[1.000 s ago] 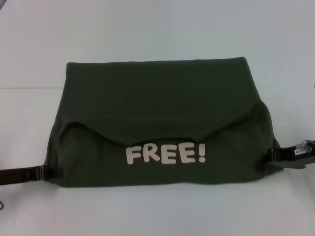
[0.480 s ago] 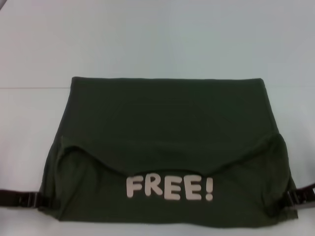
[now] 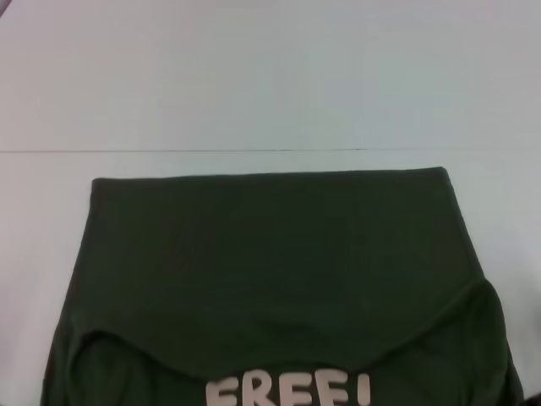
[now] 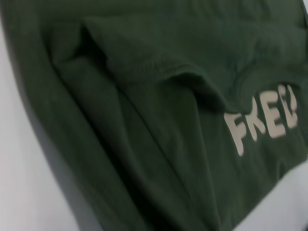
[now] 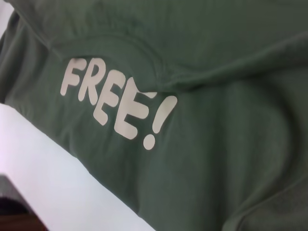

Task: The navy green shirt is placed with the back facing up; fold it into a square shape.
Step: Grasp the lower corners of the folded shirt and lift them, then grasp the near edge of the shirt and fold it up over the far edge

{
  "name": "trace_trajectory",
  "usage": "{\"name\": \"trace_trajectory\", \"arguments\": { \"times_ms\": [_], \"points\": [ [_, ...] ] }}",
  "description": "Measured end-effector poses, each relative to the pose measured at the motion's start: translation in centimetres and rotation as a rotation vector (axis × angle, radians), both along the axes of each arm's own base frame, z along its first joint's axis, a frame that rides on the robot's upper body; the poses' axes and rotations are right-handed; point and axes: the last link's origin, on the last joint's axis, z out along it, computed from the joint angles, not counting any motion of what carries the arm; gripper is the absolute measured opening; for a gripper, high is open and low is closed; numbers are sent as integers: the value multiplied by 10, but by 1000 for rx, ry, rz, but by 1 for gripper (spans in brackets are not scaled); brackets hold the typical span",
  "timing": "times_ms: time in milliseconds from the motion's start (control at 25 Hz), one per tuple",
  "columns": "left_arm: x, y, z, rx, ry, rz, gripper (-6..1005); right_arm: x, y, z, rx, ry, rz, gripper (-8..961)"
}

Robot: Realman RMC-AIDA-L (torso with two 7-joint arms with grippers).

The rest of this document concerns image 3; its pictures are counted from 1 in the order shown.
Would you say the dark green shirt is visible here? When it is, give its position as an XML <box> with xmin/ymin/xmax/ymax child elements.
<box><xmin>40</xmin><ymin>166</ymin><xmax>526</xmax><ymax>406</ymax></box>

